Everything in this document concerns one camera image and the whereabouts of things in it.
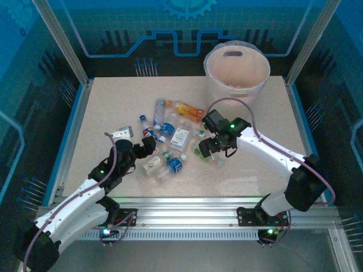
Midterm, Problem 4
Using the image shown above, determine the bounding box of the pepsi bottle blue cap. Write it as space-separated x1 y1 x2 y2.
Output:
138 114 159 148

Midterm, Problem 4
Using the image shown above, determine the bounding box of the small bottle yellow print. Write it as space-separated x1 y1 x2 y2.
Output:
141 155 163 177

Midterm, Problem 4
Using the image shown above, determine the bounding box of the small clear bottle green cap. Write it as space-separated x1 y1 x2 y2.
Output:
162 150 182 162

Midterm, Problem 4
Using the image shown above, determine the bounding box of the bottle white green label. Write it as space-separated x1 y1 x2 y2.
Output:
168 121 191 151

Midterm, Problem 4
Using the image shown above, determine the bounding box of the orange juice bottle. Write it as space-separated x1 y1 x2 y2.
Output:
165 99 206 122

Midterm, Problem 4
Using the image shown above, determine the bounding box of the round beige bin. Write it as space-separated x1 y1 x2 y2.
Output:
204 41 271 107

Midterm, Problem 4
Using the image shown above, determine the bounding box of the tall clear empty bottle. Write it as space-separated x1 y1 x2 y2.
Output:
153 97 167 127

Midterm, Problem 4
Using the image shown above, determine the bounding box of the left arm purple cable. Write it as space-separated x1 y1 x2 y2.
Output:
22 132 137 272

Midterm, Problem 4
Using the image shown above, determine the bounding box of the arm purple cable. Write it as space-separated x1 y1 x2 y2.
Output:
206 97 337 247
22 132 137 272

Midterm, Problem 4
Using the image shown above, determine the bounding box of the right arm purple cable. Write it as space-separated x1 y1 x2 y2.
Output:
206 97 337 247

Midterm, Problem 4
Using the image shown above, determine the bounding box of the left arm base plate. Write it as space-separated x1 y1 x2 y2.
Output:
112 208 138 227

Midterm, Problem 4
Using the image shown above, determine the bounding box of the blue aluminium side rail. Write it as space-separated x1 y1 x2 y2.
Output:
283 78 335 206
42 79 94 206

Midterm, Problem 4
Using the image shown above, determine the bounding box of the aluminium front rail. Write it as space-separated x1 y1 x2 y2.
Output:
36 195 341 229

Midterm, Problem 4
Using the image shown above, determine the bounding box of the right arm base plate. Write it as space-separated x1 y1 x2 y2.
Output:
236 206 290 227

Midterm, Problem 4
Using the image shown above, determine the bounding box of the slotted cable duct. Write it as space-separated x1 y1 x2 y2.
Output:
79 229 263 241

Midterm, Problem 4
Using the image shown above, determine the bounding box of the aluminium frame post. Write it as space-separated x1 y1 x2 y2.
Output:
31 0 92 86
286 0 341 83

